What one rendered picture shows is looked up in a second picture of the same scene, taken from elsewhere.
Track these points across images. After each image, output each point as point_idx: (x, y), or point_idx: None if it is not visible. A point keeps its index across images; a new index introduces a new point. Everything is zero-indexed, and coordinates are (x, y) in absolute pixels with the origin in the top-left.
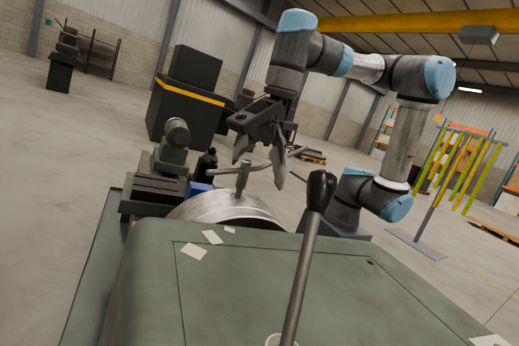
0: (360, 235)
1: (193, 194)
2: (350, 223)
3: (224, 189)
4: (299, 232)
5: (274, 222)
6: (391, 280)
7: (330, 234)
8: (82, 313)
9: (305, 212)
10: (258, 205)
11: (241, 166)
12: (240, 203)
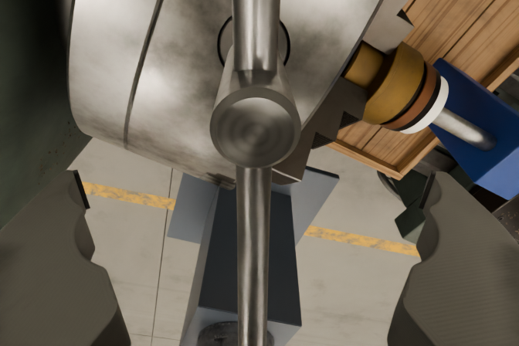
0: (185, 334)
1: (514, 129)
2: (203, 345)
3: (343, 45)
4: (289, 273)
5: (66, 72)
6: None
7: (220, 299)
8: None
9: (296, 314)
10: (174, 96)
11: (262, 72)
12: (197, 12)
